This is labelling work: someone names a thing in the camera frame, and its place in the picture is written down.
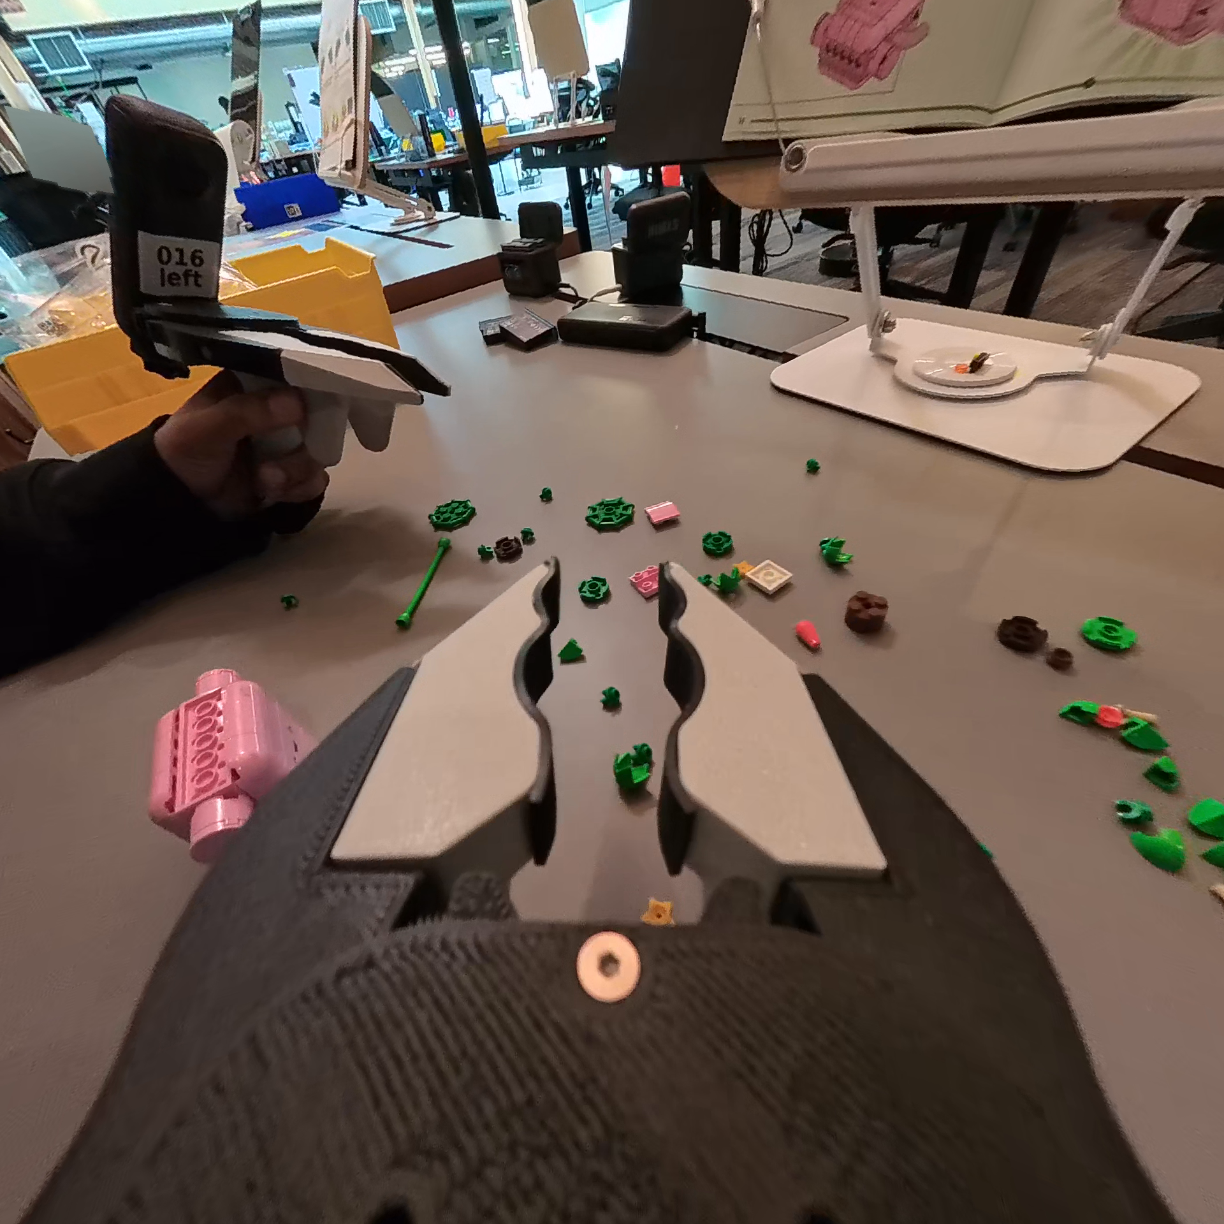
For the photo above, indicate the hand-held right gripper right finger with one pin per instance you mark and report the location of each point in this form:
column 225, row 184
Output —
column 784, row 774

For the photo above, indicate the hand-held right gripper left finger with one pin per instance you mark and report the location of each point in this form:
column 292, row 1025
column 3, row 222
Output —
column 440, row 766

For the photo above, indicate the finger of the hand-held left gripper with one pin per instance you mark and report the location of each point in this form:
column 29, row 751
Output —
column 354, row 375

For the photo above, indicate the green web with round plate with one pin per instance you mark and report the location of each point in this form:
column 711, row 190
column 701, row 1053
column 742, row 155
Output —
column 452, row 515

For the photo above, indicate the pink brick animal body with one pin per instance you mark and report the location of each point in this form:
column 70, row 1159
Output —
column 220, row 755

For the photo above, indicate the pink curved slope brick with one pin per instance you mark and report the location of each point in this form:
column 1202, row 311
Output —
column 663, row 514

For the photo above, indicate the pale green instruction booklet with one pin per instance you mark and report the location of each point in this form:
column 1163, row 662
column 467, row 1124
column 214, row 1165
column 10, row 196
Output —
column 956, row 87

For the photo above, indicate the person's left forearm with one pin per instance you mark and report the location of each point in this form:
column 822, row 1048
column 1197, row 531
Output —
column 95, row 546

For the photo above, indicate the person's left hand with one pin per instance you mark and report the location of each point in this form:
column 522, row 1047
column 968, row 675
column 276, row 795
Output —
column 229, row 449

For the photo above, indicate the blue plastic bin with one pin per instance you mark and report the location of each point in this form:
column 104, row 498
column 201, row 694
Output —
column 287, row 202

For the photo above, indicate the black flat device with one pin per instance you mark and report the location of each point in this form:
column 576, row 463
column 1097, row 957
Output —
column 491, row 331
column 528, row 330

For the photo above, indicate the clear plastic bags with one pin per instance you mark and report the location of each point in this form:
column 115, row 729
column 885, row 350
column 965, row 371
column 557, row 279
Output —
column 48, row 288

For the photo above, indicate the green spiky leaf piece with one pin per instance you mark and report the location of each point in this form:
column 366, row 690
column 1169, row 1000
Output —
column 835, row 553
column 631, row 770
column 727, row 582

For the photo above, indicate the brown round brick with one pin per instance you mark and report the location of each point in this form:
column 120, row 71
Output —
column 866, row 613

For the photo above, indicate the green flexible rod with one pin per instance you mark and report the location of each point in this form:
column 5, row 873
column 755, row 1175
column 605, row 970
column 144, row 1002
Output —
column 426, row 584

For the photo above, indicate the scattered small green clips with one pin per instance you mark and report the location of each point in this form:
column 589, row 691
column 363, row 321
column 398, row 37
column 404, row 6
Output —
column 609, row 699

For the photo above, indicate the white square tile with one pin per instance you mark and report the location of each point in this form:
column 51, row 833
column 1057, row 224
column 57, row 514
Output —
column 768, row 576

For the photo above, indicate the tilted wooden board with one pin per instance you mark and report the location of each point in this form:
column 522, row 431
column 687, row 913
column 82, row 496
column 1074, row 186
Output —
column 343, row 95

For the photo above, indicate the yellow plastic bin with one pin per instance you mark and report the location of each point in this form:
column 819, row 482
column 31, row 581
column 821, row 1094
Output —
column 95, row 393

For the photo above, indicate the green round plate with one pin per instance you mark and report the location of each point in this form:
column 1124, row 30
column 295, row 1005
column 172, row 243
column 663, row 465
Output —
column 1095, row 639
column 710, row 547
column 585, row 595

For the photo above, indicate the brown round holed plate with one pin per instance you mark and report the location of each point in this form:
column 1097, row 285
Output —
column 516, row 553

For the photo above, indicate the dark brown lumpy piece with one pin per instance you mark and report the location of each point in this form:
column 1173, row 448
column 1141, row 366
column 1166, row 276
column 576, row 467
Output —
column 1022, row 635

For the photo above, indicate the plain green web piece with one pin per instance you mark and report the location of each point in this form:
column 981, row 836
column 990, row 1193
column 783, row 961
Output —
column 609, row 514

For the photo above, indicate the black metal pole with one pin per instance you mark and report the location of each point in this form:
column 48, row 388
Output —
column 464, row 95

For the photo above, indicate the wooden top office desk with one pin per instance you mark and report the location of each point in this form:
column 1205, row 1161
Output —
column 535, row 136

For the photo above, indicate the black device stand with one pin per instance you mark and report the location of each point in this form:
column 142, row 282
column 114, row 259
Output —
column 654, row 240

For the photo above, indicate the pile of green leaf pieces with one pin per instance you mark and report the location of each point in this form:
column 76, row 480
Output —
column 1157, row 847

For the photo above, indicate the black and tan upright panel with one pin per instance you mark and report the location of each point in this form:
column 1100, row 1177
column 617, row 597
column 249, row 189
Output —
column 560, row 39

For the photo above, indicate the small black orange object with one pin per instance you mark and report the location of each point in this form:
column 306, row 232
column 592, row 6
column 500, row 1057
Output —
column 977, row 363

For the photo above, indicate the black camera case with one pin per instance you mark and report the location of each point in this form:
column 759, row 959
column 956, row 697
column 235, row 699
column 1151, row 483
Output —
column 531, row 259

